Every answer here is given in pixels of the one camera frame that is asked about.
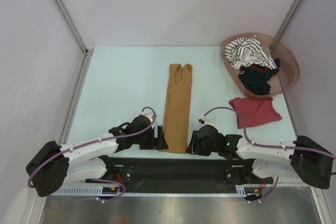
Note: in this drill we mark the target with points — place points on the grey slotted cable duct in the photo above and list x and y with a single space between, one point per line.
250 189
91 190

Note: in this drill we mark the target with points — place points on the aluminium corner post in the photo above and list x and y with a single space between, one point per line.
71 25
288 18

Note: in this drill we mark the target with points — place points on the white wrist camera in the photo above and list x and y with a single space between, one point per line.
149 115
205 121

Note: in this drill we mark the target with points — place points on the red tank top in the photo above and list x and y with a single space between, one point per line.
254 111

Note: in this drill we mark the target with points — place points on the black white striped tank top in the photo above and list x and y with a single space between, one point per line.
244 52

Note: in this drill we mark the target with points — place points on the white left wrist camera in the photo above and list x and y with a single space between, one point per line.
149 115

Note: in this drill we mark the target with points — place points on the mustard yellow tank top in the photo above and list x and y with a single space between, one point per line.
177 108

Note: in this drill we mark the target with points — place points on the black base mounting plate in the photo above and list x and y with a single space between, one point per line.
180 176

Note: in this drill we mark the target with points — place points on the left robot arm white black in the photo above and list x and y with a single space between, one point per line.
57 165

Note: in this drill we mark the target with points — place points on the grey slotted cable duct left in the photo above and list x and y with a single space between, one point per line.
91 190

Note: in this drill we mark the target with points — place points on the pink translucent laundry basket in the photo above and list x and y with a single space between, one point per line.
289 71

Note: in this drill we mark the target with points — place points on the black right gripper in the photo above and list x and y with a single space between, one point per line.
194 146

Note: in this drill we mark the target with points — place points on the grey slotted cable duct right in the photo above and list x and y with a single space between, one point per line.
250 189

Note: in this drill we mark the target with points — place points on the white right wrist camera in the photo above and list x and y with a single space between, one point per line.
205 121

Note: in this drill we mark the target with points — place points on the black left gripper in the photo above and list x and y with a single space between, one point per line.
151 145

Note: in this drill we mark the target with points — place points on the right aluminium corner post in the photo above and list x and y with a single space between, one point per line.
288 18

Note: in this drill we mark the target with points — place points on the left aluminium corner post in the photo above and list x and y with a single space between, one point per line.
71 25

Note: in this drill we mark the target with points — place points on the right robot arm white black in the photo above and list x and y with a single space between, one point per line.
302 159

